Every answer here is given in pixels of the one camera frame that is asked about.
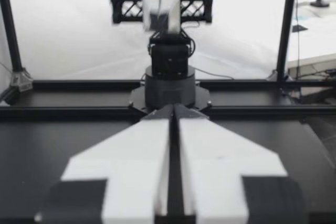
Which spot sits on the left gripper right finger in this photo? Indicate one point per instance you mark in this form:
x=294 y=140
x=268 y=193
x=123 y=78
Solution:
x=210 y=161

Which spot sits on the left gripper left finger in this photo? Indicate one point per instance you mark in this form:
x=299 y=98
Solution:
x=136 y=161

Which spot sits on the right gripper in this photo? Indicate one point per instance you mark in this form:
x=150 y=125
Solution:
x=126 y=6

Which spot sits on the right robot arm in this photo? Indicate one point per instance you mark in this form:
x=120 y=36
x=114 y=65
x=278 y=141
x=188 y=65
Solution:
x=168 y=61

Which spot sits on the white desk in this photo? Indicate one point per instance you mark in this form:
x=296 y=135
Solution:
x=315 y=37

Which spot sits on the black frame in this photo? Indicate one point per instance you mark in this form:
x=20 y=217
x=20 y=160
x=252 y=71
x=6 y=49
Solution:
x=10 y=24

